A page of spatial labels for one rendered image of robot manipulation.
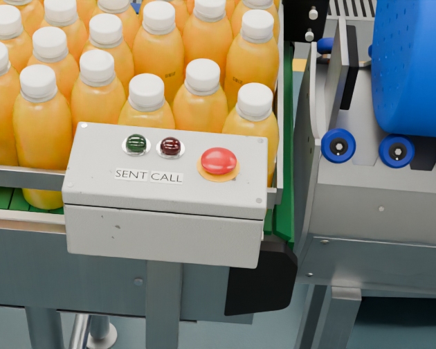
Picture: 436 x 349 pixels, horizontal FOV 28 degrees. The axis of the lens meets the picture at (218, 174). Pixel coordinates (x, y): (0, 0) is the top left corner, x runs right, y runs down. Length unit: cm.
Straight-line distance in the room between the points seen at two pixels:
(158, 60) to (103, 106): 12
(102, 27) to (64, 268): 31
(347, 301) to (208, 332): 73
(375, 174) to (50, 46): 44
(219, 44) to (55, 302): 41
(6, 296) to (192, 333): 92
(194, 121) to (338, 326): 55
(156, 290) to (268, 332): 109
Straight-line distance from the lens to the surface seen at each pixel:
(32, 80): 98
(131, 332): 206
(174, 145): 88
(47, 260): 113
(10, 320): 211
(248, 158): 89
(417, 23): 99
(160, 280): 99
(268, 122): 98
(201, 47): 112
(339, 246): 123
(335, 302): 139
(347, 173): 114
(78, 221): 88
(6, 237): 111
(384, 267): 132
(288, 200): 113
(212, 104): 100
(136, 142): 88
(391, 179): 115
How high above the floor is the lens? 173
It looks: 46 degrees down
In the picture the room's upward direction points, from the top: 5 degrees clockwise
